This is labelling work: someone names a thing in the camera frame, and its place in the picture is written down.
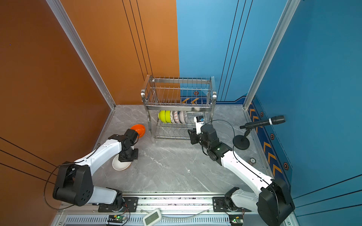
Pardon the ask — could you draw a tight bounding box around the pink striped ceramic bowl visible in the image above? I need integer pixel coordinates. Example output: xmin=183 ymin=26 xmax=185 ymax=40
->
xmin=179 ymin=111 xmax=187 ymax=124

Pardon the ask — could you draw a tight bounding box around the blue triangle patterned bowl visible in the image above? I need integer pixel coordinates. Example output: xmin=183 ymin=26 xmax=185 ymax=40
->
xmin=173 ymin=111 xmax=181 ymax=123

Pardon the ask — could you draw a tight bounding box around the white maroon patterned bowl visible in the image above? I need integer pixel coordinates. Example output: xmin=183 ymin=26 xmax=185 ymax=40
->
xmin=170 ymin=111 xmax=175 ymax=123

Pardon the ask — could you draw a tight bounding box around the lime green bowl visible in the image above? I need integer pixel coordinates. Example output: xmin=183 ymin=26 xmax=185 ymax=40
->
xmin=158 ymin=110 xmax=166 ymax=123
xmin=165 ymin=111 xmax=172 ymax=123

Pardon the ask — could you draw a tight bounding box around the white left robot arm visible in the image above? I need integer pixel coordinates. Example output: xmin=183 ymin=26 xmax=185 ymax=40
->
xmin=52 ymin=129 xmax=140 ymax=211

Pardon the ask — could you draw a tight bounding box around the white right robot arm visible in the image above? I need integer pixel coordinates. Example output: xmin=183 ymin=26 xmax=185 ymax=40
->
xmin=188 ymin=124 xmax=295 ymax=226

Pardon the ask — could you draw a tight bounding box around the stainless steel dish rack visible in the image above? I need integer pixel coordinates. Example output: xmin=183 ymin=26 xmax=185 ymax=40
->
xmin=140 ymin=74 xmax=217 ymax=142

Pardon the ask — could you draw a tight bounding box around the white bowl orange outside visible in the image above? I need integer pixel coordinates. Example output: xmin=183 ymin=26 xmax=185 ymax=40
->
xmin=112 ymin=156 xmax=132 ymax=171

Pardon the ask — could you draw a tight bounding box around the orange plastic bowl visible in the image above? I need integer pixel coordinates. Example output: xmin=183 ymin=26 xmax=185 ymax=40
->
xmin=131 ymin=124 xmax=146 ymax=138

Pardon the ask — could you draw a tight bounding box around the black microphone on stand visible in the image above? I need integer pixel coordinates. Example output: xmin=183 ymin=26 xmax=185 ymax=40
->
xmin=233 ymin=115 xmax=286 ymax=150

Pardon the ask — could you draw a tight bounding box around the green circuit board left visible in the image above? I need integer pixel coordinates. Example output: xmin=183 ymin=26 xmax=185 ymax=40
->
xmin=107 ymin=215 xmax=128 ymax=225

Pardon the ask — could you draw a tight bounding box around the white handheld timer device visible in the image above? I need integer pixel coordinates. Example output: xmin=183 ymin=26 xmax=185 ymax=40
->
xmin=142 ymin=209 xmax=162 ymax=226

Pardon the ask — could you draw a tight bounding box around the circuit board right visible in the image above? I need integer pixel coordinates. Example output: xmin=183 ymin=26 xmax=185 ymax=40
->
xmin=229 ymin=215 xmax=244 ymax=226

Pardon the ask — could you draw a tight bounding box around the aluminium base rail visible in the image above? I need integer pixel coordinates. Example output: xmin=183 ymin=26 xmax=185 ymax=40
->
xmin=52 ymin=193 xmax=265 ymax=226

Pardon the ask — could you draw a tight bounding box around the aluminium corner post right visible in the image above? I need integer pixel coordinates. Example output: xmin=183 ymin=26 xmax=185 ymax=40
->
xmin=243 ymin=0 xmax=301 ymax=110

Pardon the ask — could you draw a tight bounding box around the aluminium corner post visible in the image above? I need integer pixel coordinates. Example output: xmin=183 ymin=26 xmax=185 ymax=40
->
xmin=243 ymin=0 xmax=301 ymax=110
xmin=46 ymin=0 xmax=116 ymax=110

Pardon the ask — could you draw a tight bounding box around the aluminium corner post left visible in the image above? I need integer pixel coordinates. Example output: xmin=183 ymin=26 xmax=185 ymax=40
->
xmin=46 ymin=0 xmax=116 ymax=110

